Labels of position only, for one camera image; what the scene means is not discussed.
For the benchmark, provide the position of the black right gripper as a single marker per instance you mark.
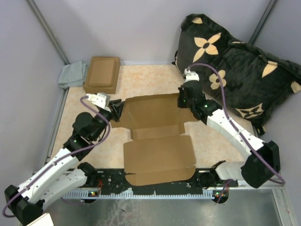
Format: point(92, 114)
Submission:
point(181, 92)

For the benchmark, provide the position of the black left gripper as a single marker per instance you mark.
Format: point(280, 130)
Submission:
point(116, 108)

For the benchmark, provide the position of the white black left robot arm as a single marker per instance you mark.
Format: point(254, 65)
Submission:
point(65, 171)

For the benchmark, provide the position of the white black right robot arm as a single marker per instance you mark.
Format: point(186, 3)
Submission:
point(261, 159)

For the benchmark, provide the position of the small folded brown cardboard box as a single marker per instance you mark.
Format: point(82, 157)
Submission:
point(102, 73)

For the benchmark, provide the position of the large folded brown cardboard box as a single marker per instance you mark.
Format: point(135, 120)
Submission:
point(108, 90)

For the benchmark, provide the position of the light blue folded cloth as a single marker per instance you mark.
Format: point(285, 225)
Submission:
point(73, 75)

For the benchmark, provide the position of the black plush flower-pattern pillow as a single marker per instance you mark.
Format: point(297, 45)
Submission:
point(251, 81)

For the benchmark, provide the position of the white board corner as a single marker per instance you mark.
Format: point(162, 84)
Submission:
point(44, 220)

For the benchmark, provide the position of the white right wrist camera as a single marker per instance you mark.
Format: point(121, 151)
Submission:
point(190, 75)

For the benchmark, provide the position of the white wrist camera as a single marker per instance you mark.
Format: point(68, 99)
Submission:
point(100, 99)
point(190, 75)

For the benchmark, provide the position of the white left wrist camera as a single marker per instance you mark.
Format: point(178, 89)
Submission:
point(100, 99)

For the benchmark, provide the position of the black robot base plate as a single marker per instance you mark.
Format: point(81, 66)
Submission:
point(152, 182)

